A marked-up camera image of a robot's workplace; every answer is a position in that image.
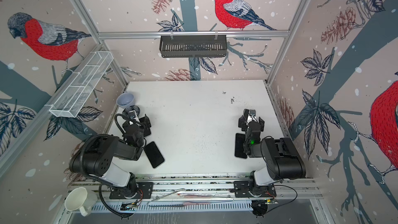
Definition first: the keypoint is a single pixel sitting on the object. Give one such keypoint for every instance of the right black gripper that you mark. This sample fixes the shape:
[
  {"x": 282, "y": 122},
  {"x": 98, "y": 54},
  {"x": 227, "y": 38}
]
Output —
[{"x": 251, "y": 122}]

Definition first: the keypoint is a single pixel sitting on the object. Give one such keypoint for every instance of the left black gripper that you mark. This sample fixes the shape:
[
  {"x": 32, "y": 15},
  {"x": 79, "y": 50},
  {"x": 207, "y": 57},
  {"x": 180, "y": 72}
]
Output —
[{"x": 135, "y": 122}]

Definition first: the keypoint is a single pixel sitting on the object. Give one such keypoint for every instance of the black phone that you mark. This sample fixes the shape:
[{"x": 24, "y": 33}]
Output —
[
  {"x": 239, "y": 151},
  {"x": 145, "y": 121},
  {"x": 154, "y": 155}
]

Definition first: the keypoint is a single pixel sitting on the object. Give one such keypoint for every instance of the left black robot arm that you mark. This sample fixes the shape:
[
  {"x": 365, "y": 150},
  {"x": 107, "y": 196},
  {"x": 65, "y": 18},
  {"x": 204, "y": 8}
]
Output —
[{"x": 94, "y": 160}]

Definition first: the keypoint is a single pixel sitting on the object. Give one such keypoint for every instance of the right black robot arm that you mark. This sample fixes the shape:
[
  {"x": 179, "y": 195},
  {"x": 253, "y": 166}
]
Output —
[{"x": 282, "y": 160}]

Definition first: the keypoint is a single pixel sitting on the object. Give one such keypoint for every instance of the dark grey flower dish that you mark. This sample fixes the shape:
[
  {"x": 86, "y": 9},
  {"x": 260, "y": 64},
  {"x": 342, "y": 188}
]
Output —
[{"x": 132, "y": 112}]

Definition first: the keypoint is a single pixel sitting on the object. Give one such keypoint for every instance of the lavender bowl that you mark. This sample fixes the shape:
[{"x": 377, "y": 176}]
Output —
[{"x": 125, "y": 100}]

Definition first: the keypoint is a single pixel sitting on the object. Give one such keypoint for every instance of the black wire wall basket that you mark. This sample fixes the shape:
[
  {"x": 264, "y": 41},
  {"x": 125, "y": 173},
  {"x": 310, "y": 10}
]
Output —
[{"x": 193, "y": 46}]

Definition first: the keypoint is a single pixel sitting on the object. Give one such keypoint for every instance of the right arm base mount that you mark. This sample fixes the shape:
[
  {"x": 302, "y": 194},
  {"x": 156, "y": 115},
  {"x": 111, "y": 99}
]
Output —
[{"x": 246, "y": 189}]

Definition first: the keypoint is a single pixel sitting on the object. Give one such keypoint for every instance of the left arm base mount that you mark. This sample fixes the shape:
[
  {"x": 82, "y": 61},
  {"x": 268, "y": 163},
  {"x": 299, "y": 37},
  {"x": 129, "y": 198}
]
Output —
[{"x": 132, "y": 191}]

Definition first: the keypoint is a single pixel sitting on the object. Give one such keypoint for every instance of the aluminium front rail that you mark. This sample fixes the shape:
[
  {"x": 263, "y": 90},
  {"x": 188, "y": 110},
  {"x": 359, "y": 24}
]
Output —
[{"x": 209, "y": 194}]

